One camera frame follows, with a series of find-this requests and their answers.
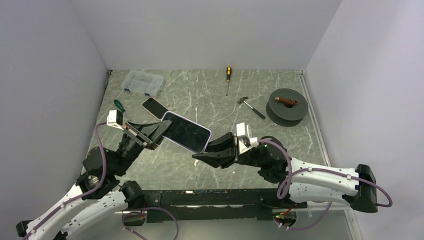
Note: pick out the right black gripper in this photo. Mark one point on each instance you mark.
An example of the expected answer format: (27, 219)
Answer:
(224, 157)

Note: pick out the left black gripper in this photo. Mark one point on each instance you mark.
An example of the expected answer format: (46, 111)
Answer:
(154, 131)

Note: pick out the phone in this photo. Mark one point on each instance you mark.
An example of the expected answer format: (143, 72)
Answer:
(186, 133)
(155, 108)

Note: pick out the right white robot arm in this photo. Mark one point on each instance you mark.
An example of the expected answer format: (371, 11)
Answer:
(297, 181)

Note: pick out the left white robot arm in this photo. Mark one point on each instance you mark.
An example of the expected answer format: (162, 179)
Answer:
(96, 193)

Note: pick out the phone in beige case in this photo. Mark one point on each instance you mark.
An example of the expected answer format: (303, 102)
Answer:
(155, 108)

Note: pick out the clear plastic screw box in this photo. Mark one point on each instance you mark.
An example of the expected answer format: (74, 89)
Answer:
(143, 83)

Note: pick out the black filament spool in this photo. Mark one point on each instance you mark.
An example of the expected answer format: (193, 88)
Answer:
(286, 117)

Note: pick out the brown red tool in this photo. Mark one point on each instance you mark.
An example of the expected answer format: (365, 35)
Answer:
(286, 102)

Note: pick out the orange black screwdriver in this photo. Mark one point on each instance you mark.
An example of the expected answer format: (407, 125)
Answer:
(228, 78)

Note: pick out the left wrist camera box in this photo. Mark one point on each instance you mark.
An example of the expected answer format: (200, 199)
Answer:
(115, 119)

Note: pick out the green handled screwdriver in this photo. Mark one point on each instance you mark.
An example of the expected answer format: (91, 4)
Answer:
(119, 105)

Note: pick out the small black handled hammer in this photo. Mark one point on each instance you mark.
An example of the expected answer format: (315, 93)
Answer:
(243, 100)

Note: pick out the black base frame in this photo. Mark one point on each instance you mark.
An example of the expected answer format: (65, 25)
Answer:
(212, 204)

